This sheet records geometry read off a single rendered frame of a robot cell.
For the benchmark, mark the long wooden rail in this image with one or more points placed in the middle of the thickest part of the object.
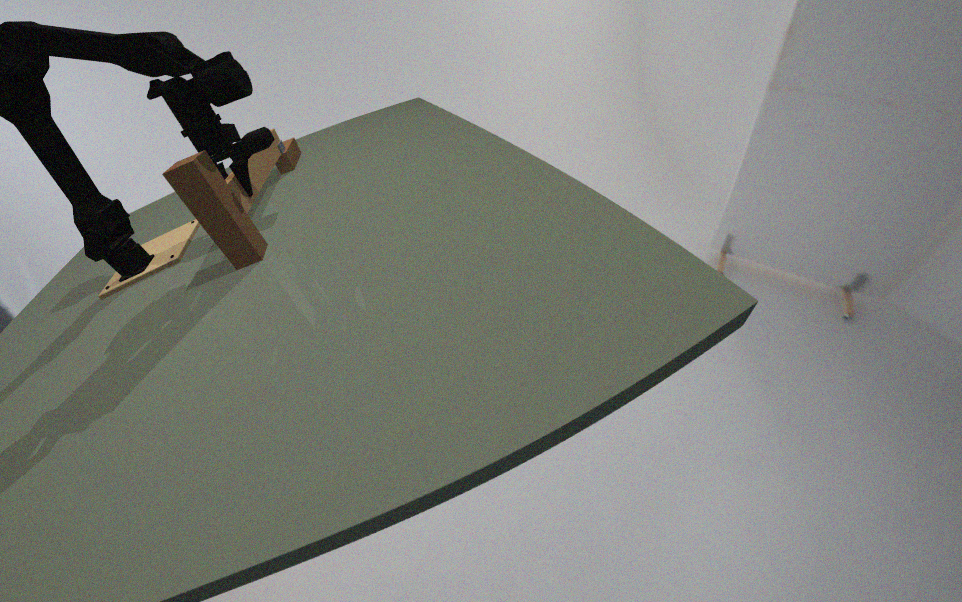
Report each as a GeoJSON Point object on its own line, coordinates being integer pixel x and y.
{"type": "Point", "coordinates": [259, 166]}

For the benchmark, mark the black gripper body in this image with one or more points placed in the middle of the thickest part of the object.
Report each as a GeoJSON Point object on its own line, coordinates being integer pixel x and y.
{"type": "Point", "coordinates": [207, 133]}

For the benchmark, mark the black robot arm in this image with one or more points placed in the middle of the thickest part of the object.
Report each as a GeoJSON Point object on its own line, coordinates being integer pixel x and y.
{"type": "Point", "coordinates": [25, 48]}

